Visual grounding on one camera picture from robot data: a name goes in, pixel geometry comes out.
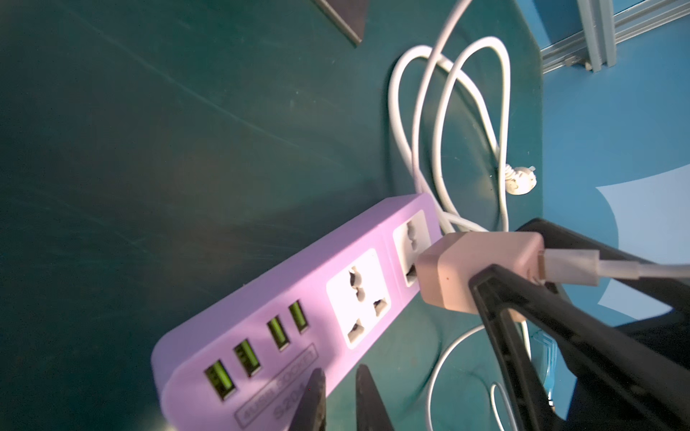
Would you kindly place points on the pink USB charger adapter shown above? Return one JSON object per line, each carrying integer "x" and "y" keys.
{"x": 445, "y": 269}

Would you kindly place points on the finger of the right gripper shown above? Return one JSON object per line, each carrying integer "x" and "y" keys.
{"x": 574, "y": 259}
{"x": 631, "y": 377}

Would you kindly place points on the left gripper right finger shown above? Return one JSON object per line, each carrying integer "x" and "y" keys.
{"x": 371, "y": 412}

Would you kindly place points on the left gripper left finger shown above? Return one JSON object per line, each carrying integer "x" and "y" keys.
{"x": 310, "y": 414}

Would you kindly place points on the purple power strip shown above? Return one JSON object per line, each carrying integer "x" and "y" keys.
{"x": 244, "y": 363}

